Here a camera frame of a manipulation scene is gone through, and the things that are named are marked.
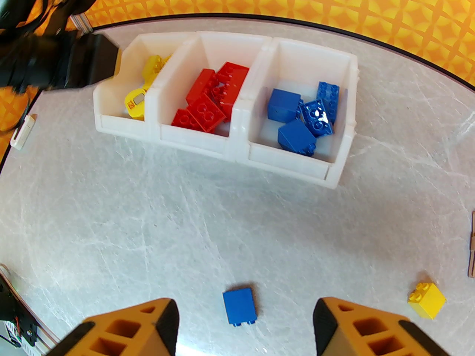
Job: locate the blue long lego brick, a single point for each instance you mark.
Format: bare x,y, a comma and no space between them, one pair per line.
328,95

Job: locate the yellow lego brick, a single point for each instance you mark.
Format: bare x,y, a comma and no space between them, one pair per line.
426,299
154,67

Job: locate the white plastic bin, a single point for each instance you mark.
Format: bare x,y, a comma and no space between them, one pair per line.
289,167
111,102
193,139

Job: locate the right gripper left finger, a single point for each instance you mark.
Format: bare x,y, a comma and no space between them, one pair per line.
122,332

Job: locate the aluminium frame post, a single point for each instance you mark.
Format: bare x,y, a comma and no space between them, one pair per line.
81,22

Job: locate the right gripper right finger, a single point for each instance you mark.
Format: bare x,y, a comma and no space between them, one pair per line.
371,332

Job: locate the white digital timer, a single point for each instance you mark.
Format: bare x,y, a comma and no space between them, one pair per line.
23,132

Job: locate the pink flat rectangular object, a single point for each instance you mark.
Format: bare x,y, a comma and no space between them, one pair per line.
472,250

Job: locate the yellow rounded lego with sticker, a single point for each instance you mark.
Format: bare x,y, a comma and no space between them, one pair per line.
135,106

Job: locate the red lego brick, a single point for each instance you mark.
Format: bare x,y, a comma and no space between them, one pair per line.
233,76
182,119
220,94
206,112
200,85

